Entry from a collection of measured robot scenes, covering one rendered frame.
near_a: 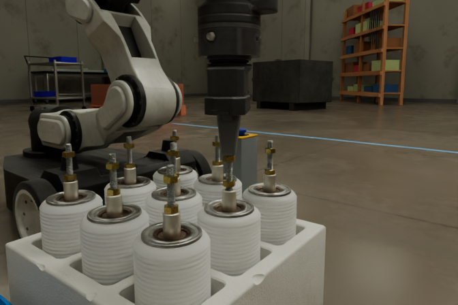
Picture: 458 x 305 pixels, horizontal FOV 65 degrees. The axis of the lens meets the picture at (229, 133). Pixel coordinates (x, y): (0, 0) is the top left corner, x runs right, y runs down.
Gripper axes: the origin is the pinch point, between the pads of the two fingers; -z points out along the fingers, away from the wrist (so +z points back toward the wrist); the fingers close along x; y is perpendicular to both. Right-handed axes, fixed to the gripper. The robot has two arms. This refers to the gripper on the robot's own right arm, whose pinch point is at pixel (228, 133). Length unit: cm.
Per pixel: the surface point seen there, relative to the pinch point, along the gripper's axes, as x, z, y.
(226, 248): -4.7, -15.6, -0.3
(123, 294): -11.3, -19.5, 12.1
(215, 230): -4.6, -13.1, 1.3
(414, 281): 28, -37, -38
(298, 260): 3.1, -20.7, -10.8
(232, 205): -1.0, -10.7, -0.6
